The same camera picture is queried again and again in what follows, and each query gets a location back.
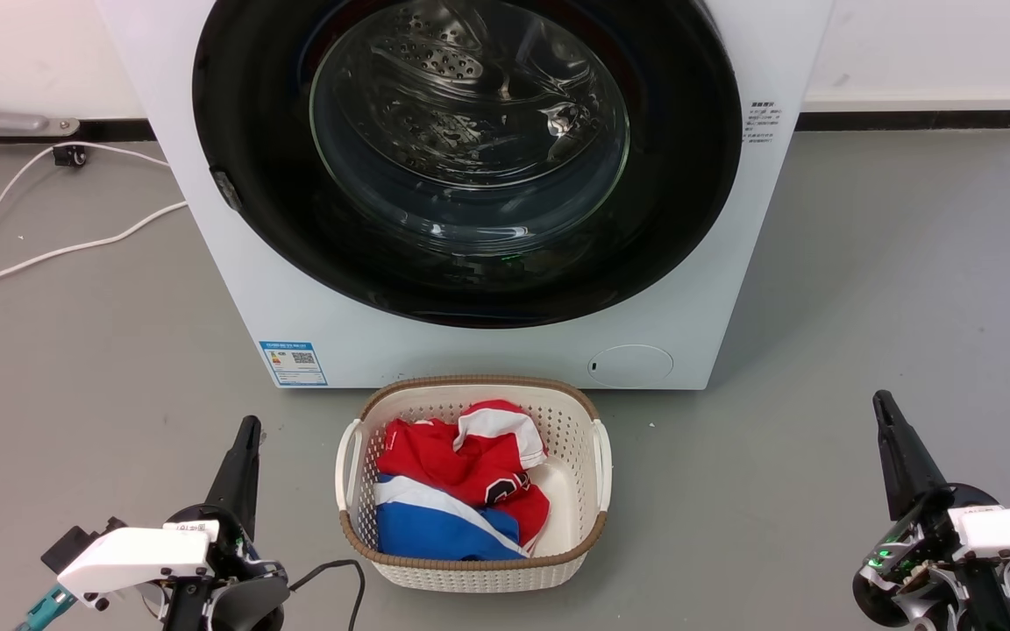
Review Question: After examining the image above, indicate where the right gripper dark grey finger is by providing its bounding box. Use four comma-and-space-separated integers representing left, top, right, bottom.
872, 389, 950, 521

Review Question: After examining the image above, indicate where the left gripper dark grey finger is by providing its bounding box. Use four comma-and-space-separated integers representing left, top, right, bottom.
204, 415, 262, 541

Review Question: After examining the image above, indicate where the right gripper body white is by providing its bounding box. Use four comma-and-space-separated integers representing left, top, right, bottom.
852, 484, 1010, 631

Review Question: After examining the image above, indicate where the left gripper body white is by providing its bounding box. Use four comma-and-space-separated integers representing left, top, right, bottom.
56, 503, 288, 613

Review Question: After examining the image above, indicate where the white front-load washing machine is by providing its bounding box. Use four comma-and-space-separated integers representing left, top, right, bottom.
95, 0, 835, 391

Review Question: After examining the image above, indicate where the black round washer door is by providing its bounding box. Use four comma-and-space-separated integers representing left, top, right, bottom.
192, 0, 743, 330

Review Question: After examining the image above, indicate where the teal connector piece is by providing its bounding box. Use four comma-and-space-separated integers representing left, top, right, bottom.
14, 585, 79, 631

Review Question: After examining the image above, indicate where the blue energy label sticker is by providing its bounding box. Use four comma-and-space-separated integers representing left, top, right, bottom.
259, 340, 330, 388

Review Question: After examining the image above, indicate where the blue and white garment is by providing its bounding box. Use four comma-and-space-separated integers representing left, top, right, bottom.
373, 473, 530, 563

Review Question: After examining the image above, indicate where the red and white garment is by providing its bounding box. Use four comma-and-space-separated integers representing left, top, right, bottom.
375, 399, 552, 556

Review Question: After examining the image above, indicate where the round white filter cover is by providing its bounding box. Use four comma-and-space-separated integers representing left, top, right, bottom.
587, 344, 675, 387

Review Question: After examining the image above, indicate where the white perforated laundry basket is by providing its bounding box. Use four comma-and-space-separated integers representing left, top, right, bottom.
334, 375, 614, 594

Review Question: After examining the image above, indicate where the black baseboard strip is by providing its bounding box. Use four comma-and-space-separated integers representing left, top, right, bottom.
797, 110, 1010, 133
0, 117, 159, 144

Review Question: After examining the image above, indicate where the black text sticker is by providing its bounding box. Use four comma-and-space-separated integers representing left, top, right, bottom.
743, 98, 786, 146

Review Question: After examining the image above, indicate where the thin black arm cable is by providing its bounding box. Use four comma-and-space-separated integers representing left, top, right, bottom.
288, 559, 368, 631

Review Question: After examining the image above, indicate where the white power cable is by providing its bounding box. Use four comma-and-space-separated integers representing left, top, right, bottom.
0, 140, 189, 318

